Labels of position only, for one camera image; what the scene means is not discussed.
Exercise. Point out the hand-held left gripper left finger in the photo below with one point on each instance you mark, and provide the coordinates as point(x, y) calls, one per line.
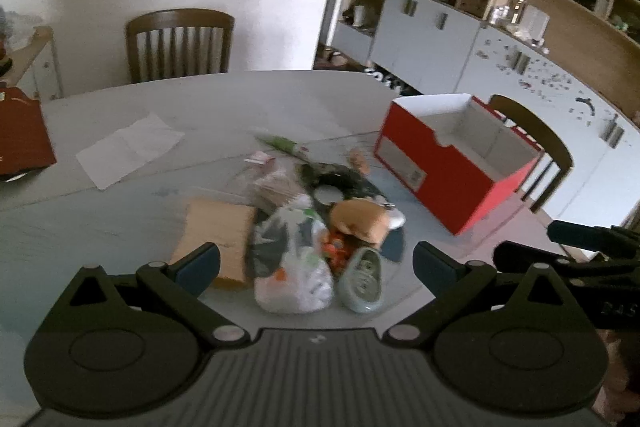
point(200, 268)

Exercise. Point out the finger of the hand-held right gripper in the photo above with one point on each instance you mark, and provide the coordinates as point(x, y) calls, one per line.
point(580, 234)
point(525, 257)

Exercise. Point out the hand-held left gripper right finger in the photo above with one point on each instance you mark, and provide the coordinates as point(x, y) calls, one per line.
point(431, 272)

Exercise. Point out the brown paper packet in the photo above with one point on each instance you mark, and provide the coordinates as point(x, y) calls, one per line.
point(220, 234)

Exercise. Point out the brown plush toy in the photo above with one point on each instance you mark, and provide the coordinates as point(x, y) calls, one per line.
point(361, 217)

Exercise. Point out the white plastic bag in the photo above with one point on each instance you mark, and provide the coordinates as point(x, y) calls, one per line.
point(292, 264)

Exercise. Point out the orange berry sprig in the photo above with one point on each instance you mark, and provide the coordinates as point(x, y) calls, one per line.
point(335, 252)

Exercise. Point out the red cardboard shoe box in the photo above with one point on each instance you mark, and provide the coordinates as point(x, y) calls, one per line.
point(450, 167)

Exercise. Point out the clear bag of cotton pads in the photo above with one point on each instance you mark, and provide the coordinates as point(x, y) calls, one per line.
point(275, 189)

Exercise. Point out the white round jar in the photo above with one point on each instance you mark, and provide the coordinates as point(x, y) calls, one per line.
point(326, 195)

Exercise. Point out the wooden round-back chair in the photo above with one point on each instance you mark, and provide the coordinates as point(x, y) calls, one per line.
point(542, 147)

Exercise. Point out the pink wrapped packet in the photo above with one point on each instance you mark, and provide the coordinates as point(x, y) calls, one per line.
point(260, 159)

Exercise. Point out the orange snack packet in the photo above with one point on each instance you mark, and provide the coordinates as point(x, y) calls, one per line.
point(360, 159)

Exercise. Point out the white paper sheet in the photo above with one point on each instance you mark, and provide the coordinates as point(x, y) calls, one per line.
point(129, 150)

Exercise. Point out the black snack packet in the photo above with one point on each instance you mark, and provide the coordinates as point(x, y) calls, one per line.
point(325, 173)

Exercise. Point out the green and white tube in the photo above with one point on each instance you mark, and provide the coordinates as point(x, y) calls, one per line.
point(285, 144)

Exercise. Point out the white low cabinet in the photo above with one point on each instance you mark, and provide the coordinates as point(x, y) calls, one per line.
point(500, 57)

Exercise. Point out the white canister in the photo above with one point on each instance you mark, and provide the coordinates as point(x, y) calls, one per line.
point(535, 24)

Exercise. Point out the wooden slat-back chair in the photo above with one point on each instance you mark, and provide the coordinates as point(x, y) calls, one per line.
point(180, 44)

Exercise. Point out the glass jar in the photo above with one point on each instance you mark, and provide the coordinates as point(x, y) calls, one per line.
point(520, 4)

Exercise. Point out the white sideboard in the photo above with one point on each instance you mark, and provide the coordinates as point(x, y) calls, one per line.
point(37, 62)

